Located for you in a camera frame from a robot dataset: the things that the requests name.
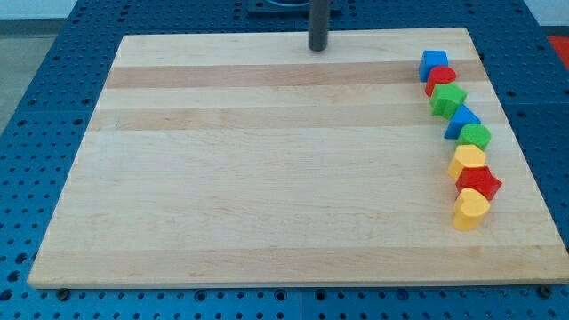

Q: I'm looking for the blue cube block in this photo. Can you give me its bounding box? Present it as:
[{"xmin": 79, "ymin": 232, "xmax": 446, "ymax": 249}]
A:
[{"xmin": 418, "ymin": 50, "xmax": 449, "ymax": 83}]

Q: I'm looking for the light wooden board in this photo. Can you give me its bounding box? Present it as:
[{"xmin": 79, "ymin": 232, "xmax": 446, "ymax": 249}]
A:
[{"xmin": 28, "ymin": 28, "xmax": 568, "ymax": 289}]

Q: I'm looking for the green star block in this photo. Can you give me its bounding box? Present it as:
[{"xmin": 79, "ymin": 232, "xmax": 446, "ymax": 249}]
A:
[{"xmin": 429, "ymin": 82, "xmax": 468, "ymax": 120}]

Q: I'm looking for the red cylinder block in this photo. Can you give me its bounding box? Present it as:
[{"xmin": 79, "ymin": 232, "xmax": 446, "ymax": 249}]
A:
[{"xmin": 425, "ymin": 66, "xmax": 457, "ymax": 97}]

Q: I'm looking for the yellow hexagon block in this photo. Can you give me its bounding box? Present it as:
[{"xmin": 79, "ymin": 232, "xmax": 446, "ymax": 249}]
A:
[{"xmin": 447, "ymin": 144, "xmax": 486, "ymax": 180}]

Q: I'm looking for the blue triangle block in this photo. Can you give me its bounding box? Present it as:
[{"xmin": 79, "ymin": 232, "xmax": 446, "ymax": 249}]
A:
[{"xmin": 444, "ymin": 105, "xmax": 481, "ymax": 140}]

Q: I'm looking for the yellow heart block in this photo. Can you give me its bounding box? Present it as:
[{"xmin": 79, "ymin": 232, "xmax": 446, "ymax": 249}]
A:
[{"xmin": 453, "ymin": 188, "xmax": 491, "ymax": 231}]

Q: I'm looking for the green cylinder block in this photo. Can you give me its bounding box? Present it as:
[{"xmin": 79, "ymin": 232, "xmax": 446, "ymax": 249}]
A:
[{"xmin": 455, "ymin": 124, "xmax": 492, "ymax": 151}]

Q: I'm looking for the red star block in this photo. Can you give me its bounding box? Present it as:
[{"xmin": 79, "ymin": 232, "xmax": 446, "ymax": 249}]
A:
[{"xmin": 455, "ymin": 166, "xmax": 502, "ymax": 201}]

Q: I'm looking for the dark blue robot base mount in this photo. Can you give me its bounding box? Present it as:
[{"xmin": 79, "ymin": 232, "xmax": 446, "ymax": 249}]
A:
[{"xmin": 244, "ymin": 0, "xmax": 311, "ymax": 19}]

